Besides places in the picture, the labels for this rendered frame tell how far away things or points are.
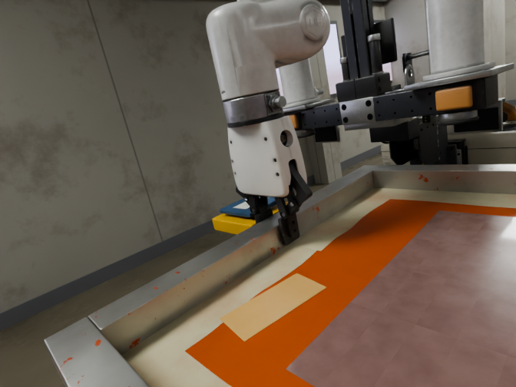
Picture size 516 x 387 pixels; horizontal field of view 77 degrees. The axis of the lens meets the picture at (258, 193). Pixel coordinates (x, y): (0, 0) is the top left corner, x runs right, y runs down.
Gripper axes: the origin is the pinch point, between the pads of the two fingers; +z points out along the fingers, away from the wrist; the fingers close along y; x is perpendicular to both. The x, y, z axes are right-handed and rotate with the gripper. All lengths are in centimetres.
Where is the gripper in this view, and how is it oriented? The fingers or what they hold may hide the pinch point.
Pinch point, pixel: (276, 226)
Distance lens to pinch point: 46.9
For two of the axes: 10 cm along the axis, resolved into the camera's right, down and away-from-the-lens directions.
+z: 2.0, 9.4, 2.7
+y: -6.8, -0.6, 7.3
